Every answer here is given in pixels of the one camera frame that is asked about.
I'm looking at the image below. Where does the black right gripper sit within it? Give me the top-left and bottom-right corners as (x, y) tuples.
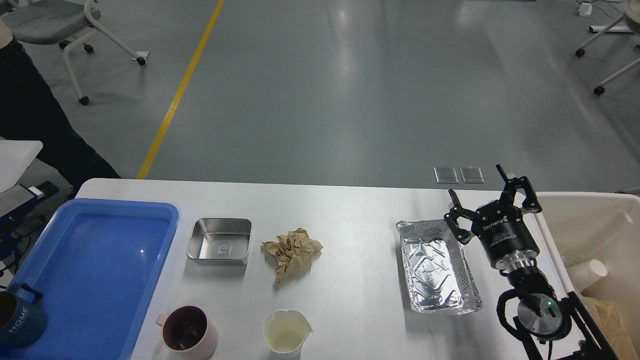
(443, 164), (543, 271)

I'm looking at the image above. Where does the square steel tray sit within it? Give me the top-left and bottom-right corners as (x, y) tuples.
(186, 218), (252, 266)

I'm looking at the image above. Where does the white side table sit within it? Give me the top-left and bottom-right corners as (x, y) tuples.
(0, 139), (43, 192)

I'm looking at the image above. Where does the aluminium foil container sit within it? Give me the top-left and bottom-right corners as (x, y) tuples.
(395, 219), (483, 316)

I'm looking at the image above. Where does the dark blue mug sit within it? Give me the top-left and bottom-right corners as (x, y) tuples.
(0, 282), (48, 349)

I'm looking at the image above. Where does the grey office chair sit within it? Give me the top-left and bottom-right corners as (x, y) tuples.
(1, 0), (148, 106)

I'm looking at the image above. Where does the pink mug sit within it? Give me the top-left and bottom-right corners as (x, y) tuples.
(155, 305), (220, 360)

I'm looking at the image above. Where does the floor outlet plate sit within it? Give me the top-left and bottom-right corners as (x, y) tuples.
(433, 166), (460, 184)
(459, 166), (486, 184)

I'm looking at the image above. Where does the person in dark trousers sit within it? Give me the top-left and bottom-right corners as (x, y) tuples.
(0, 23), (121, 199)

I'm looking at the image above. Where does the white paper cup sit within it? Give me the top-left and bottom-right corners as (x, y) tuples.
(567, 259), (609, 292)

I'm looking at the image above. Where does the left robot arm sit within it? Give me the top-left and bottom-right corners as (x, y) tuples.
(0, 181), (60, 260)

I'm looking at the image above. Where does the left floor outlet plate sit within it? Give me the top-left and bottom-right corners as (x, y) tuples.
(433, 166), (460, 184)

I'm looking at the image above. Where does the white chair base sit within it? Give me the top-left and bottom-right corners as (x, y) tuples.
(575, 0), (640, 96)

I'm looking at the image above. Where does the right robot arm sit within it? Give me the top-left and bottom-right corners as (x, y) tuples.
(443, 164), (617, 360)

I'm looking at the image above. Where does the brown paper bag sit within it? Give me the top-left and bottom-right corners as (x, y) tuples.
(582, 296), (639, 360)

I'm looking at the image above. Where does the blue plastic tray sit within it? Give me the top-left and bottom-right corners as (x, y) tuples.
(1, 198), (179, 360)

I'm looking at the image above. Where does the right floor outlet plate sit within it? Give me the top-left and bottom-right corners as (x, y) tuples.
(459, 166), (486, 184)

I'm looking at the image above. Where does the crumpled brown paper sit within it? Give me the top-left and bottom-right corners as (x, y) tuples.
(262, 227), (323, 284)

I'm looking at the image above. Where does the beige waste bin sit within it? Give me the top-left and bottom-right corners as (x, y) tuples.
(538, 191), (640, 359)

